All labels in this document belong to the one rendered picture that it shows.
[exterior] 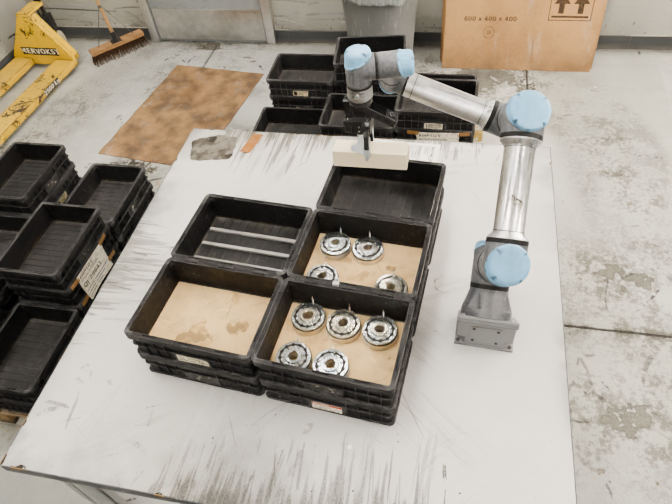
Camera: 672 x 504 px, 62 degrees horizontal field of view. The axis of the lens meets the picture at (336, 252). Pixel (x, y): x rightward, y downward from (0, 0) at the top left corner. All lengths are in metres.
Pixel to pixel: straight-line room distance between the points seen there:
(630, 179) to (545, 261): 1.58
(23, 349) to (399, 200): 1.73
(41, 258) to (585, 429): 2.40
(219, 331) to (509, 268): 0.87
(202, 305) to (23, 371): 1.09
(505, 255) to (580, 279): 1.44
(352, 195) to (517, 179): 0.69
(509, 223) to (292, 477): 0.91
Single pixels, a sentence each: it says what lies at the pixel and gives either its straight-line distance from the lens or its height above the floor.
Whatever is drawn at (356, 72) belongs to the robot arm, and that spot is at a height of 1.40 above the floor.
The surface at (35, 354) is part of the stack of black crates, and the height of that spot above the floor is 0.27.
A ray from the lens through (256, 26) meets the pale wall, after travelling 4.80.
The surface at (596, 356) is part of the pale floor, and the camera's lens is 2.75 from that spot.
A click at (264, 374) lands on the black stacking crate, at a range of 1.64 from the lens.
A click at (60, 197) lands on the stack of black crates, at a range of 3.17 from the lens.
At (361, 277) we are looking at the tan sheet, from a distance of 1.81.
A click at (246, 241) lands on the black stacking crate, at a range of 1.98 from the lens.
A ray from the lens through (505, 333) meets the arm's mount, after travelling 1.76.
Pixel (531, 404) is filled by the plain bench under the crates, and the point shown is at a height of 0.70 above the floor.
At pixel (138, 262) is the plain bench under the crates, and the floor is 0.70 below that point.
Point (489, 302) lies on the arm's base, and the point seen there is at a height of 0.87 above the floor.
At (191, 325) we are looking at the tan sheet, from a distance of 1.81.
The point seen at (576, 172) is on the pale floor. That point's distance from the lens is 3.54.
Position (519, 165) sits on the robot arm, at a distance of 1.63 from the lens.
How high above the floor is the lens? 2.25
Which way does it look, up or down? 49 degrees down
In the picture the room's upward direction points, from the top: 8 degrees counter-clockwise
